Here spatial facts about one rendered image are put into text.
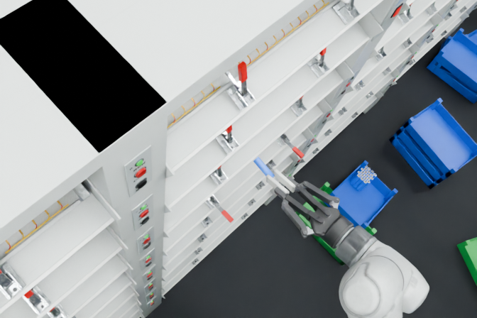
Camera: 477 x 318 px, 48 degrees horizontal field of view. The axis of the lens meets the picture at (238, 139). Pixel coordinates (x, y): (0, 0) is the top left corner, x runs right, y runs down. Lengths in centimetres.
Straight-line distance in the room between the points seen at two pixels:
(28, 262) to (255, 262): 163
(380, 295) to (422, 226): 158
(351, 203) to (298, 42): 156
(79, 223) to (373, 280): 55
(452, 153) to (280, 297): 101
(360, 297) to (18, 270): 60
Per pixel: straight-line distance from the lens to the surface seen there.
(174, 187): 101
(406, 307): 126
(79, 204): 80
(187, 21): 65
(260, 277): 234
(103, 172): 62
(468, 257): 264
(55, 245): 80
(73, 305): 117
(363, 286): 106
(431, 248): 261
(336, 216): 131
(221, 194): 141
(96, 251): 99
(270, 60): 92
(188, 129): 84
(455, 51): 302
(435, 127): 264
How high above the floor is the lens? 227
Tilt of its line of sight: 65 degrees down
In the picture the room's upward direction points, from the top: 18 degrees clockwise
